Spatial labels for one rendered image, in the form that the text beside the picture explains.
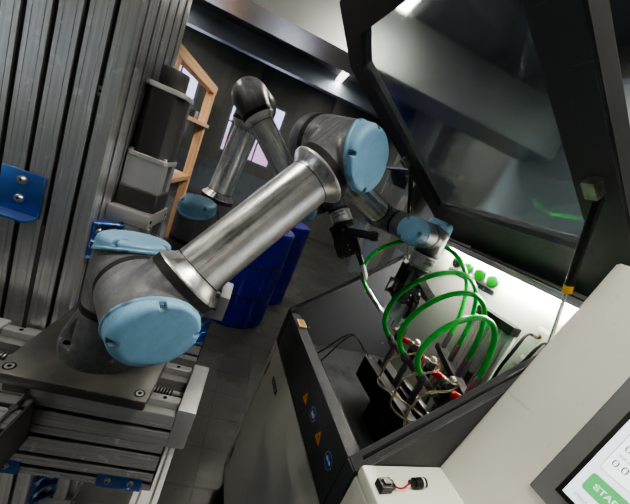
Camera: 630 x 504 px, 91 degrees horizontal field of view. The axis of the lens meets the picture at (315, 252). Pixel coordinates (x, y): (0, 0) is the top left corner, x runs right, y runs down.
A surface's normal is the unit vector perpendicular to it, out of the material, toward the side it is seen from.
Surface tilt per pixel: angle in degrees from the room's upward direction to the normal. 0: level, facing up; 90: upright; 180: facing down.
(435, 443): 90
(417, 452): 90
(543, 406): 76
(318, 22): 90
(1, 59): 90
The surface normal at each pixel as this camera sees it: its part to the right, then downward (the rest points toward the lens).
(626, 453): -0.77, -0.48
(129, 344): 0.52, 0.49
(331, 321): 0.27, 0.33
